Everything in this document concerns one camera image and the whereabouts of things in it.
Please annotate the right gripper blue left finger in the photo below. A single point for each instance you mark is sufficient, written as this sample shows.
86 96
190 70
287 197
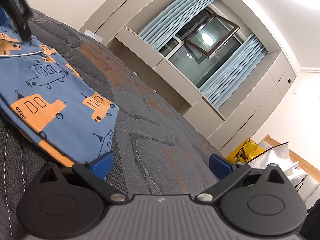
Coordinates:
100 167

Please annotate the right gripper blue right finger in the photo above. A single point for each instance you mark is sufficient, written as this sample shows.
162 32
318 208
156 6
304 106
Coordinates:
224 169

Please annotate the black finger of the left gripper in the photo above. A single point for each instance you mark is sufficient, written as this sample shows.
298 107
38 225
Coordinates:
19 11

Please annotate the blue orange printed pants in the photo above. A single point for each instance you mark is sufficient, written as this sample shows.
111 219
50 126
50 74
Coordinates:
48 101

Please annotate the yellow shopping bag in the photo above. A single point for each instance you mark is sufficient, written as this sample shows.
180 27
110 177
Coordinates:
245 152

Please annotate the grey orange quilted mattress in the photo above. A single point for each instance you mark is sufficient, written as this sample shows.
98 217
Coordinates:
156 150

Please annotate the white paper bag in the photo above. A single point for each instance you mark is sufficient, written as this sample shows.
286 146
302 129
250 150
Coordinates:
280 155

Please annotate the right light blue curtain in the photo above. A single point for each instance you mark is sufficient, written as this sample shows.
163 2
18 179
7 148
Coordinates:
226 80

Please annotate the light blue curtain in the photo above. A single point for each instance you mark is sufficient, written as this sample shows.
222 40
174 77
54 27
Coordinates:
166 24
226 80

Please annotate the wooden padded headboard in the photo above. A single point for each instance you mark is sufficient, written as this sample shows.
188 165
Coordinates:
309 188

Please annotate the brown framed open window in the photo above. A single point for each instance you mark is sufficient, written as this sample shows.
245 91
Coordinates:
202 46

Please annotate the beige built-in wardrobe unit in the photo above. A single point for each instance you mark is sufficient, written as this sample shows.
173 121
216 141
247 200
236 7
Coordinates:
119 22

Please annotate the left light blue curtain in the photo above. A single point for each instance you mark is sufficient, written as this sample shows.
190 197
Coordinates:
166 24

